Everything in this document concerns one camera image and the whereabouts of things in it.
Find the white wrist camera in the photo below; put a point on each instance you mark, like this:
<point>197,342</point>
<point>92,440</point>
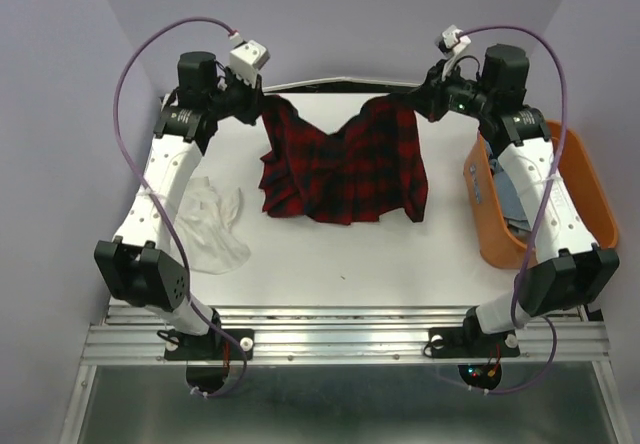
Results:
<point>452,44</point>
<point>247,60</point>

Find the white skirt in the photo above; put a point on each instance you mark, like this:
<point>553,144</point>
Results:
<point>204,224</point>

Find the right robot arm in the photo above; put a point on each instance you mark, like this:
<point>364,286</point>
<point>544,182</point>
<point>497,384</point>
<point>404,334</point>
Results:
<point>564,266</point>

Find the orange plastic basket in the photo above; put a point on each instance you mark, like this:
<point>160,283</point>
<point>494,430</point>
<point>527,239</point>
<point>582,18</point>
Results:
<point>485,214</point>

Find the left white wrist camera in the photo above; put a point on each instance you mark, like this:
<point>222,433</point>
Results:
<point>247,60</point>

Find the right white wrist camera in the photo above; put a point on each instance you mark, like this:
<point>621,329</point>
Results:
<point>452,44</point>

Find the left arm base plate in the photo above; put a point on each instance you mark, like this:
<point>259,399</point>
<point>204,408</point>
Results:
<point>210,347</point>

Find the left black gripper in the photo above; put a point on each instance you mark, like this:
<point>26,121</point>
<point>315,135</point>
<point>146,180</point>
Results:
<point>255,98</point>

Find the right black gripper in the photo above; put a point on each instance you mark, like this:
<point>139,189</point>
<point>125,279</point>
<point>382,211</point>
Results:
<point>428,98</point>

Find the light blue skirt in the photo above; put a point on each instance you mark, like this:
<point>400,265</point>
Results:
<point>512,211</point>

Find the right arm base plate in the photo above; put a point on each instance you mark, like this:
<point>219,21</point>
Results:
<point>455,343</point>

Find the aluminium frame rail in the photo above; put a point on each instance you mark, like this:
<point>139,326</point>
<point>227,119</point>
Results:
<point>339,335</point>

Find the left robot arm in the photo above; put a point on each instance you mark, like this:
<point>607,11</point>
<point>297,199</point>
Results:
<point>136,263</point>

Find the red black plaid skirt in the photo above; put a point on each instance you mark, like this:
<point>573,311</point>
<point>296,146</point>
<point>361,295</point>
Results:
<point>370,166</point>

